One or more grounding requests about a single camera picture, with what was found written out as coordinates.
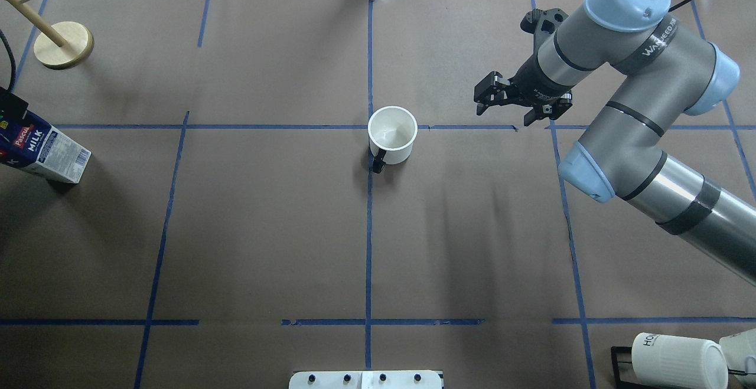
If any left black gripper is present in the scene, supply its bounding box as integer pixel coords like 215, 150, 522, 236
1, 87, 29, 126

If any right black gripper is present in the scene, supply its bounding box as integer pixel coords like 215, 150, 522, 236
474, 54, 573, 126

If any blue white milk carton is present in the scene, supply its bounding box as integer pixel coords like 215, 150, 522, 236
1, 109, 91, 184

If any white smiley face mug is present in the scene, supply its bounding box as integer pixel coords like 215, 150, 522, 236
367, 106, 419, 174

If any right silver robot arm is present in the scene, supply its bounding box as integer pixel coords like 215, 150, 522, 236
473, 0, 755, 283

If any wooden mug tree stand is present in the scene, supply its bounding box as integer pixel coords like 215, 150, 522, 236
6, 0, 94, 70

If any white ribbed HOME mug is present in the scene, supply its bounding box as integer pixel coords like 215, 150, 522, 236
631, 332, 729, 388

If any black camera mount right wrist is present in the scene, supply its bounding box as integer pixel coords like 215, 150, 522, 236
519, 9, 569, 54

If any white pedestal post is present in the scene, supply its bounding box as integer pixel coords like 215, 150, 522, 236
288, 370, 445, 388

